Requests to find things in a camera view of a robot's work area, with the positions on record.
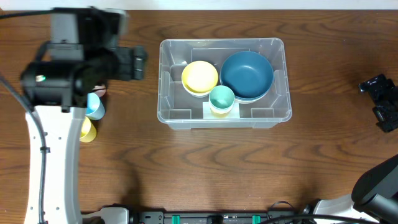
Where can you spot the yellow bowl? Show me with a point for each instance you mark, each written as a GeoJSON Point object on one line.
{"type": "Point", "coordinates": [200, 76]}

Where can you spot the small white bowl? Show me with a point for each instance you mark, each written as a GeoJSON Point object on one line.
{"type": "Point", "coordinates": [188, 90]}

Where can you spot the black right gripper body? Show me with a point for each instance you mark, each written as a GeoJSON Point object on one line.
{"type": "Point", "coordinates": [382, 101]}

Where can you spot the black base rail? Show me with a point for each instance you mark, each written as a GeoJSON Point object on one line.
{"type": "Point", "coordinates": [160, 217]}

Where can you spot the light blue cup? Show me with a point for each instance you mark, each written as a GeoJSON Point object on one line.
{"type": "Point", "coordinates": [95, 109]}

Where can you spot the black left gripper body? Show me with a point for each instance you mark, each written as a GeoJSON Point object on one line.
{"type": "Point", "coordinates": [137, 63]}

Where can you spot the large cream bowl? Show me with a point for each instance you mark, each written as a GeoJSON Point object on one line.
{"type": "Point", "coordinates": [247, 100]}

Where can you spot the small grey bowl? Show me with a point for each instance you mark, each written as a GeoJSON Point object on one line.
{"type": "Point", "coordinates": [199, 95]}

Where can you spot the cream white cup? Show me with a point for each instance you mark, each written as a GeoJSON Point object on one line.
{"type": "Point", "coordinates": [213, 107]}

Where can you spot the clear plastic storage bin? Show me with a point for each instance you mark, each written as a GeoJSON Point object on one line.
{"type": "Point", "coordinates": [180, 110]}

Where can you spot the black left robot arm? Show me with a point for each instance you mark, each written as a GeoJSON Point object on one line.
{"type": "Point", "coordinates": [57, 101]}

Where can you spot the pink cup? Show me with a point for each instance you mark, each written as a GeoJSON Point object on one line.
{"type": "Point", "coordinates": [99, 90]}

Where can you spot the dark blue bowl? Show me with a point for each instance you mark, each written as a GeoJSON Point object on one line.
{"type": "Point", "coordinates": [245, 66]}
{"type": "Point", "coordinates": [248, 89]}

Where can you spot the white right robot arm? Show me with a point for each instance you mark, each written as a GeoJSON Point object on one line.
{"type": "Point", "coordinates": [374, 196]}

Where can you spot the mint green cup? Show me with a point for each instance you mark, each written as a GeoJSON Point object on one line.
{"type": "Point", "coordinates": [221, 98]}

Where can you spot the yellow cup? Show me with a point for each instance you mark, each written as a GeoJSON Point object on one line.
{"type": "Point", "coordinates": [88, 131]}
{"type": "Point", "coordinates": [220, 114]}

